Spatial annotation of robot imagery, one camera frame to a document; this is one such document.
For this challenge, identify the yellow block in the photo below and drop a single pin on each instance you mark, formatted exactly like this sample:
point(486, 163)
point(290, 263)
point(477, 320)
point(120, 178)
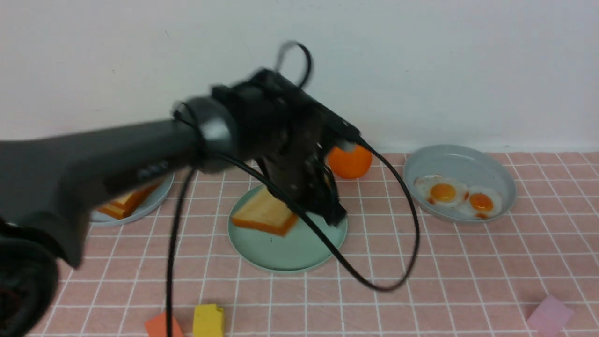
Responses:
point(208, 321)

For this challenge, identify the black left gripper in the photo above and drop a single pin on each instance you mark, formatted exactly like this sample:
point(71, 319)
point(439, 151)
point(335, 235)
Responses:
point(288, 133)

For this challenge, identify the orange fruit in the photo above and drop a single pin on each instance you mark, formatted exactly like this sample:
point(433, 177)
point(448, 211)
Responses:
point(350, 165)

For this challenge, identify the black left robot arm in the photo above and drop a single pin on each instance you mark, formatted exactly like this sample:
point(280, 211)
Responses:
point(49, 187)

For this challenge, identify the toast slice bottom sandwich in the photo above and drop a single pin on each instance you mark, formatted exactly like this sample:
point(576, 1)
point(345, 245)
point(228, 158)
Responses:
point(259, 210)

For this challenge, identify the orange block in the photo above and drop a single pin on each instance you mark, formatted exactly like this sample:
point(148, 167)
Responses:
point(156, 327)

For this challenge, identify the fried egg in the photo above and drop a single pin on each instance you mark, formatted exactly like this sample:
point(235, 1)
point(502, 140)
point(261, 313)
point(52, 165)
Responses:
point(441, 190)
point(481, 203)

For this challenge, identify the mint green centre plate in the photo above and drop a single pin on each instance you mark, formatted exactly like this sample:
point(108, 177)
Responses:
point(298, 251)

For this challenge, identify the light blue bread plate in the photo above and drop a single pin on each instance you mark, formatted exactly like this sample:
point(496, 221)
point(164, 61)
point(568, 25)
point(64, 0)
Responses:
point(150, 204)

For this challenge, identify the pink checkered tablecloth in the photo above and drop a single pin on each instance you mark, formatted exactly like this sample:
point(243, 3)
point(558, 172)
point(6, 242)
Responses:
point(469, 280)

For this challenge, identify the pink cube block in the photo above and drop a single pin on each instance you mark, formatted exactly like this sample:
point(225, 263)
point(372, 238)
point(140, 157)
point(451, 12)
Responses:
point(550, 317)

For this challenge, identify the grey-blue egg plate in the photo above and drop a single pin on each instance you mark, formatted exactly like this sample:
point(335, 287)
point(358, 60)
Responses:
point(468, 166)

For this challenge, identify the toast slice stack upper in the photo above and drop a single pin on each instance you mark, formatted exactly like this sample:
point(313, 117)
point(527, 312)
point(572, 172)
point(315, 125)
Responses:
point(125, 205)

